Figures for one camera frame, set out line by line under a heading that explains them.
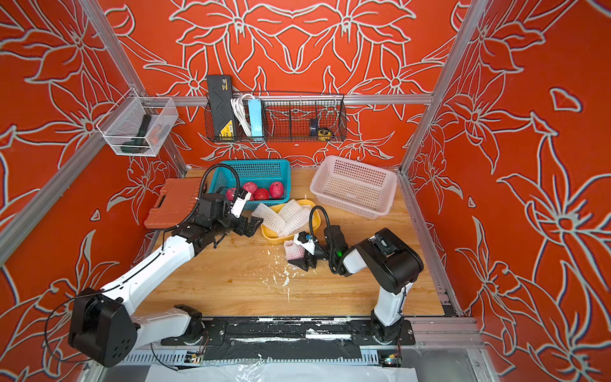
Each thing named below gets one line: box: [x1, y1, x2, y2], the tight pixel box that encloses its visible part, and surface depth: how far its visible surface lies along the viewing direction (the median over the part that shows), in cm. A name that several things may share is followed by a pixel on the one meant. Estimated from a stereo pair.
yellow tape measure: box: [317, 128, 332, 142], surface depth 96 cm
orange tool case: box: [143, 177, 202, 229], surface depth 105 cm
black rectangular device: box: [206, 74, 237, 141], surface depth 89 cm
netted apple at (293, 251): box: [284, 239, 306, 262], surface depth 83 cm
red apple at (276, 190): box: [269, 181, 285, 199], surface depth 107 cm
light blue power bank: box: [248, 98, 263, 137], surface depth 91 cm
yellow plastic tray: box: [260, 199, 321, 242], surface depth 92 cm
